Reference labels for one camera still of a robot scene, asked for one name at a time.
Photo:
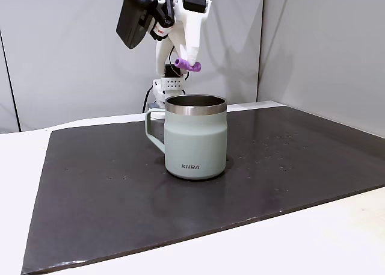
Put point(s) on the pale green steel mug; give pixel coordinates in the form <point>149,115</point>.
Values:
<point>195,142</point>

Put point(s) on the purple ribbed pen grip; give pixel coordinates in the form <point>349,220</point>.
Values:
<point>185,65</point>

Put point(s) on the dark grey table mat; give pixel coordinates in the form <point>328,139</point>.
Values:
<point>105,196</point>

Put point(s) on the black camera box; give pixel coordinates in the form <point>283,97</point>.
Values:
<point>135,16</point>

